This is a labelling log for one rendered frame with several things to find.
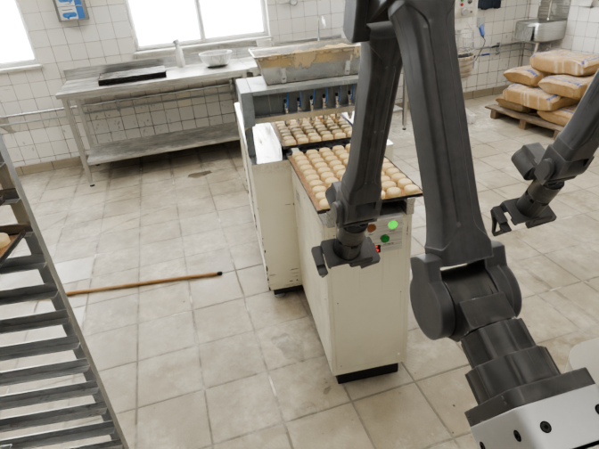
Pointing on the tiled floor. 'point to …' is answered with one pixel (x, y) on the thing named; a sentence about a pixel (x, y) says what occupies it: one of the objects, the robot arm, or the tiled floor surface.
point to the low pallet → (523, 118)
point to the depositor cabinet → (275, 207)
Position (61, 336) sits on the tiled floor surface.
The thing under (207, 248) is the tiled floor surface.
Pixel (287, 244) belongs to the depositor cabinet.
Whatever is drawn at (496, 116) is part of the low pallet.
